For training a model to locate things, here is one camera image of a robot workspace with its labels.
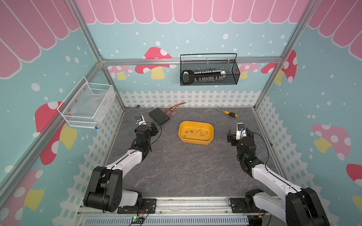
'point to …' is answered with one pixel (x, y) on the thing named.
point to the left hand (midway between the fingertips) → (149, 125)
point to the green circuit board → (137, 220)
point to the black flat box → (160, 116)
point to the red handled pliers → (174, 108)
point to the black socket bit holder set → (189, 76)
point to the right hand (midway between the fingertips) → (238, 129)
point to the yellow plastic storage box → (196, 133)
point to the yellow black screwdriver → (226, 112)
